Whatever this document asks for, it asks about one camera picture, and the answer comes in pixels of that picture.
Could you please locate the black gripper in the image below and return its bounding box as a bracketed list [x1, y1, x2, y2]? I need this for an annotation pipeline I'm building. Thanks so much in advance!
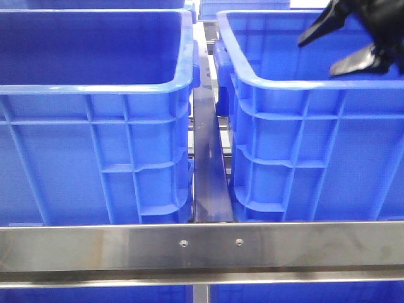
[297, 1, 403, 76]

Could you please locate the blue crate back middle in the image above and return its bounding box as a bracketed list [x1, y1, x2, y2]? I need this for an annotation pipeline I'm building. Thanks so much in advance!
[199, 0, 290, 21]

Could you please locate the blue crate back left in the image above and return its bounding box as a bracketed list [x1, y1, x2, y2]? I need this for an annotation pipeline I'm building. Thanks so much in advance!
[21, 0, 194, 9]

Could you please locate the large blue crate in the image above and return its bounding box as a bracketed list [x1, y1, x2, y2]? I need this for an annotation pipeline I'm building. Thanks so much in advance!
[1, 9, 199, 227]
[214, 10, 403, 222]

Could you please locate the rail screw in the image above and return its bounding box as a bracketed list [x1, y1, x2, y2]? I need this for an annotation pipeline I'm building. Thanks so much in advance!
[179, 239, 188, 247]
[235, 239, 244, 247]

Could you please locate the right rail screw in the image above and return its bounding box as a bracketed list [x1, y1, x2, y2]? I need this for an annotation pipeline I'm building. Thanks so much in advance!
[235, 239, 244, 247]

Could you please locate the left rail screw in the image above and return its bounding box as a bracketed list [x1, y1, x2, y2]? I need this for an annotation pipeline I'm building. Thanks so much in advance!
[179, 239, 188, 247]

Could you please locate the steel centre divider bar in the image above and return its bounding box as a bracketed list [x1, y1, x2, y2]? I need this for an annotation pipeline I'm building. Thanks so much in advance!
[193, 44, 234, 223]

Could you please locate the large blue crate left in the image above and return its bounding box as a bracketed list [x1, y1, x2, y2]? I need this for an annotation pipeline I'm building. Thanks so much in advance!
[1, 9, 199, 227]

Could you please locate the large blue crate right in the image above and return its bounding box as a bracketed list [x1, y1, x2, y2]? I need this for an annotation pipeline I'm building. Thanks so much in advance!
[214, 10, 403, 222]

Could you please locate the blue crate lower right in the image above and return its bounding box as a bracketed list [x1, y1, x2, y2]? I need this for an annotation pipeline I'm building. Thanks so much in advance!
[211, 281, 403, 302]

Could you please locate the blue crate lower left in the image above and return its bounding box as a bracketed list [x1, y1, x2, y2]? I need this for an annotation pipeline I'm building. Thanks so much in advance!
[1, 286, 193, 302]

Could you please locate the steel front shelf rail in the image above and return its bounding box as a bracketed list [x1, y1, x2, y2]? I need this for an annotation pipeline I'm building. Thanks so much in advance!
[1, 221, 403, 288]

